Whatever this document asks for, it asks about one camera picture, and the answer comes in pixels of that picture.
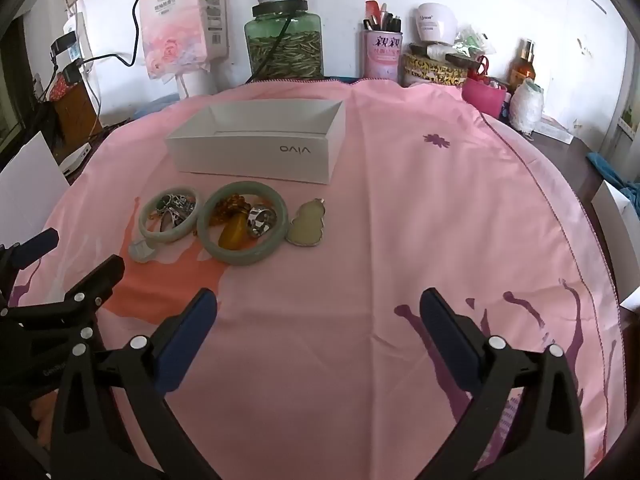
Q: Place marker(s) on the white cardboard box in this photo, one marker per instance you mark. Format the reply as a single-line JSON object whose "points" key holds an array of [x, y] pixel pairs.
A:
{"points": [[250, 160]]}

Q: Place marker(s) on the pink pen cup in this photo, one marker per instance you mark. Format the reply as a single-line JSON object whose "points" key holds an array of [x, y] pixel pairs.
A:
{"points": [[382, 57]]}

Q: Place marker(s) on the gourd-shaped jade pendant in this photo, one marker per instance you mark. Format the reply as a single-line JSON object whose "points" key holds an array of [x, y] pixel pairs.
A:
{"points": [[306, 225]]}

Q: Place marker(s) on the green and white plastic bag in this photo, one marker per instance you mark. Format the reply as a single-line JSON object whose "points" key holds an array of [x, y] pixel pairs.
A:
{"points": [[472, 40]]}

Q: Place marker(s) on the white cardboard sheet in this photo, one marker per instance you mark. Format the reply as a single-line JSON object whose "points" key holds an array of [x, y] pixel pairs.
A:
{"points": [[30, 185]]}

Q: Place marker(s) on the pink printed tablecloth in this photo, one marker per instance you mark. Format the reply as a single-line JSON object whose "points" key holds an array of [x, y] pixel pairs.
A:
{"points": [[400, 220]]}

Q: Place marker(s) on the small white box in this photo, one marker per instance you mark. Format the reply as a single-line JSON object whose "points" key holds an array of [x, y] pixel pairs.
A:
{"points": [[617, 215]]}

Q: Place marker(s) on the white electronic device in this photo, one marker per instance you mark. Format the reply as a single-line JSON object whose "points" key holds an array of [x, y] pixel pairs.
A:
{"points": [[75, 157]]}

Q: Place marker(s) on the pink floral tissue pack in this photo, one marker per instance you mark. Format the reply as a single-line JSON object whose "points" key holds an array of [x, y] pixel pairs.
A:
{"points": [[180, 20]]}

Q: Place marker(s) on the green glass jar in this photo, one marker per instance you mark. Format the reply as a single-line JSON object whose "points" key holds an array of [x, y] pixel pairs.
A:
{"points": [[282, 50]]}

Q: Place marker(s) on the teal cloth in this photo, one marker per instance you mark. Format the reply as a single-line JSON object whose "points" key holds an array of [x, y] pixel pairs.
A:
{"points": [[612, 172]]}

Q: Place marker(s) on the gold patterned round tin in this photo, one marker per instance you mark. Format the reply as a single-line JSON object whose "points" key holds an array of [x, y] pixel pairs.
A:
{"points": [[432, 72]]}

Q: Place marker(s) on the amber glass bottle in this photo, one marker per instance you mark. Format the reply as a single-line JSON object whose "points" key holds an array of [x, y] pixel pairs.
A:
{"points": [[522, 70]]}

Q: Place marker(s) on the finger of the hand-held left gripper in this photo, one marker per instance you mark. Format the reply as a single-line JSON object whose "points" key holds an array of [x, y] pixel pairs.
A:
{"points": [[95, 277], [35, 247]]}

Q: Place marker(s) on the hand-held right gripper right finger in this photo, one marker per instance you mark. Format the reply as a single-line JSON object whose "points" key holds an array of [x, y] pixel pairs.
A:
{"points": [[449, 342]]}

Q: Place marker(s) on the black pens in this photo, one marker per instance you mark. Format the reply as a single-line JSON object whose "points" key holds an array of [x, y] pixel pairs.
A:
{"points": [[392, 22]]}

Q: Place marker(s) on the red scissors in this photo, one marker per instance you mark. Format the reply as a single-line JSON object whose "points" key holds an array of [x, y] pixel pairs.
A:
{"points": [[483, 67]]}

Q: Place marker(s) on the red comb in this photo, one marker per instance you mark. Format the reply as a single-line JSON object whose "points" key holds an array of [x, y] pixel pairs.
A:
{"points": [[372, 12]]}

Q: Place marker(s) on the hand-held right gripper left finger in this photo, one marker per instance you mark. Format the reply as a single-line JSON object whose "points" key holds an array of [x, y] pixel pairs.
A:
{"points": [[186, 340]]}

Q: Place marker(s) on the white cream jar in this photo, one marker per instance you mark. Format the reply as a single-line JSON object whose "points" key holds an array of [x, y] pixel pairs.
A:
{"points": [[436, 22]]}

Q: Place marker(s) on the large jade bangle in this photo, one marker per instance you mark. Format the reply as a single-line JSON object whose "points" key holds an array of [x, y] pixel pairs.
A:
{"points": [[240, 256]]}

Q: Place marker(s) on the small jade bangle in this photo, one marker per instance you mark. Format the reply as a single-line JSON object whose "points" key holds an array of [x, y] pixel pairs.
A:
{"points": [[150, 234]]}

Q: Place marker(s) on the small pink cup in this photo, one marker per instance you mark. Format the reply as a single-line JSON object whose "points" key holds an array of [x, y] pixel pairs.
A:
{"points": [[482, 97]]}

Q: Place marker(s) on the brown wooden box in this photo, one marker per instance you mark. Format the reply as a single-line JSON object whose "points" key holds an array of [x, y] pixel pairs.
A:
{"points": [[75, 107]]}

